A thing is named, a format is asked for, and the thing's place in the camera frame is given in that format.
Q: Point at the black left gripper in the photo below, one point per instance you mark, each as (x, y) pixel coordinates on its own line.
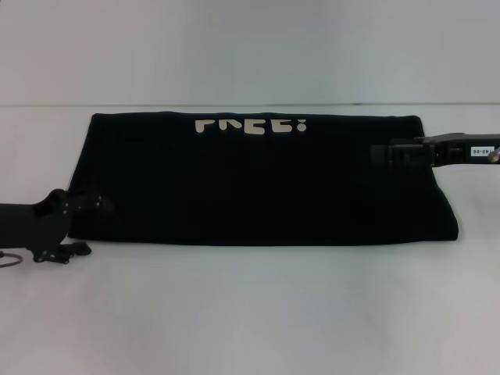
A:
(35, 226)

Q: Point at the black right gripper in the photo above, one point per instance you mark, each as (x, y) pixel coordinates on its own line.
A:
(457, 150)

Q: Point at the black shirt with FREE print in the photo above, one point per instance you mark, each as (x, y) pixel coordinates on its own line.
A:
(254, 187)

